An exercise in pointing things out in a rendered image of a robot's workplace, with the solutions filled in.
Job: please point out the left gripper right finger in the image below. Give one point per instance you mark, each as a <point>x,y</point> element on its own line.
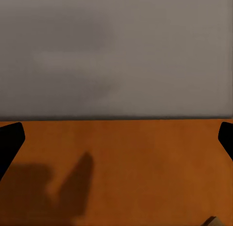
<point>225,136</point>

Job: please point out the cabinet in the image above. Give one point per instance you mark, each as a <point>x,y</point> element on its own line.
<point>118,173</point>

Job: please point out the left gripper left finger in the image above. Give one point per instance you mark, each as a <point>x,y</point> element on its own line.
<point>11,139</point>

